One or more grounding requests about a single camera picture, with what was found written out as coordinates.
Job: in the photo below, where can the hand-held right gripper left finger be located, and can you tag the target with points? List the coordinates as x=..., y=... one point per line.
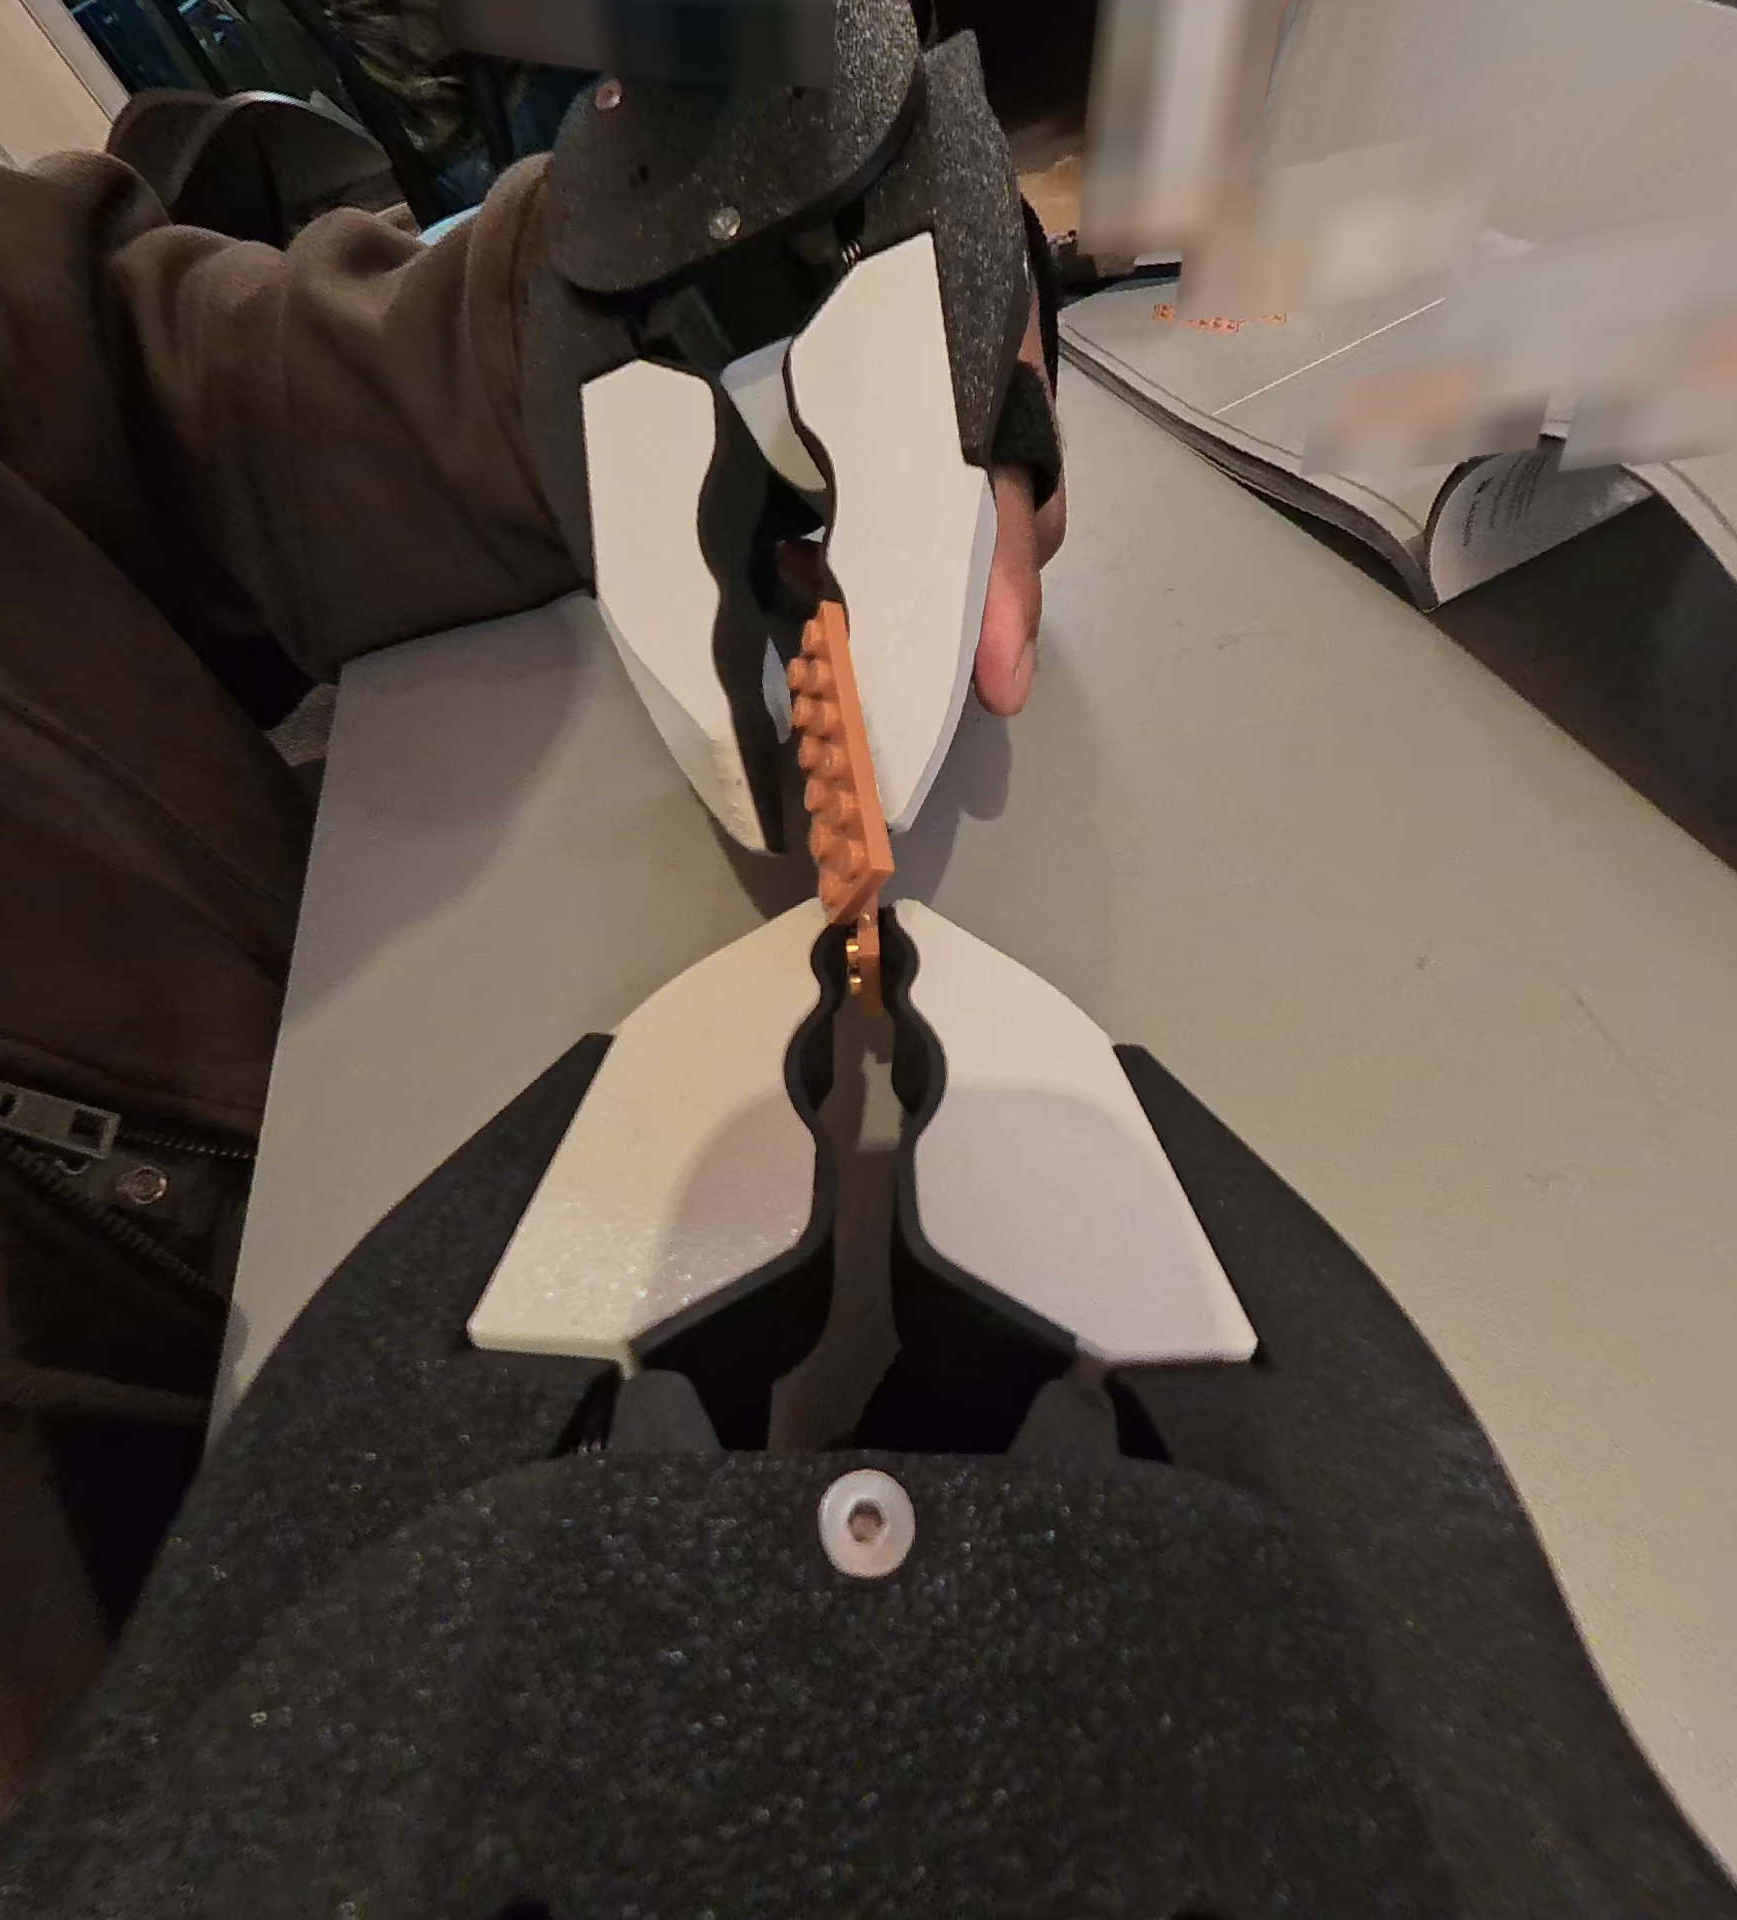
x=628, y=1200

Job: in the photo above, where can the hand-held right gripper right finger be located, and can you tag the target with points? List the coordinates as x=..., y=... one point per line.
x=1063, y=1200

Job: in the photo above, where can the wide brown toy brick plate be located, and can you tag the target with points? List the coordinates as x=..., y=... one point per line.
x=869, y=961

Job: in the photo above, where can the person's left hand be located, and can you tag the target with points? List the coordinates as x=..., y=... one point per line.
x=1019, y=631

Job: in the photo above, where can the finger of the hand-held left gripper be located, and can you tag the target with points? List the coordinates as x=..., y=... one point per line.
x=914, y=525
x=650, y=525

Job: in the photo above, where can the person's left forearm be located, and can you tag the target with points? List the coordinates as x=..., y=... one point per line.
x=283, y=374

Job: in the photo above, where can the black office chair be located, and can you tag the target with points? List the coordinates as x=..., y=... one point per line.
x=238, y=150

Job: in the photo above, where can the narrow brown toy brick plate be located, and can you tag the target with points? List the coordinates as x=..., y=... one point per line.
x=840, y=750

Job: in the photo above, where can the open instruction booklet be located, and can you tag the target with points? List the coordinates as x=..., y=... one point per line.
x=1213, y=398

